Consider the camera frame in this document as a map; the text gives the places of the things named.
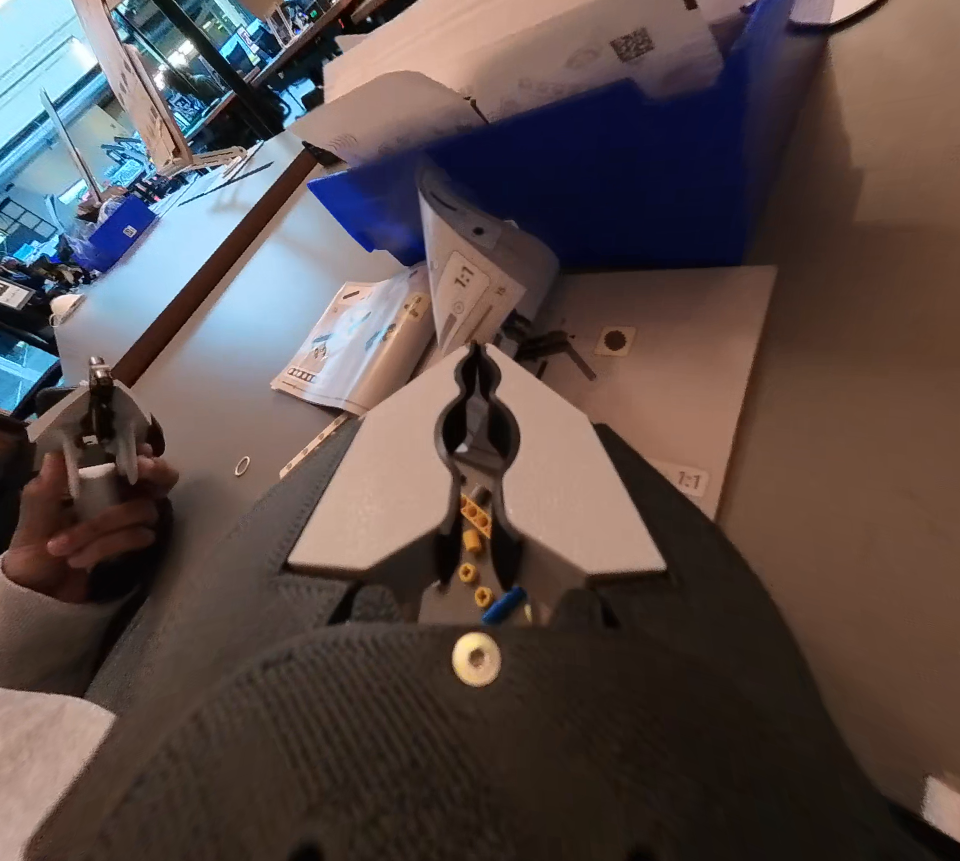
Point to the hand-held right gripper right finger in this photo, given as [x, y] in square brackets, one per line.
[577, 501]

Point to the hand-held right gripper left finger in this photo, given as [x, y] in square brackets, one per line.
[375, 501]

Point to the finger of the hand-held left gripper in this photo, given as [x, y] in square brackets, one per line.
[60, 426]
[135, 426]

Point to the black yellow lego beam assembly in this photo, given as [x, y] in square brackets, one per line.
[100, 396]

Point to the pile of loose lego pieces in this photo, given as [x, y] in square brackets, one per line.
[474, 512]

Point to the lego instruction booklet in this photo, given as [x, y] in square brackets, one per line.
[675, 388]

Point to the person's left hand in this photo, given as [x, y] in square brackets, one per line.
[45, 546]

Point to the white rubber band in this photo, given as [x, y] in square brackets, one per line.
[236, 465]

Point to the thin blue printed booklet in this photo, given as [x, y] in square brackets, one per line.
[352, 351]

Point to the blue storage bin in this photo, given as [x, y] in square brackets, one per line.
[120, 235]
[600, 178]

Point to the cardboard display stand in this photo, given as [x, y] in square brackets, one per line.
[127, 58]

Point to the white printed paper bags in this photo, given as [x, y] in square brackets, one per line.
[540, 36]

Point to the black metal post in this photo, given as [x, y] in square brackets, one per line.
[187, 36]

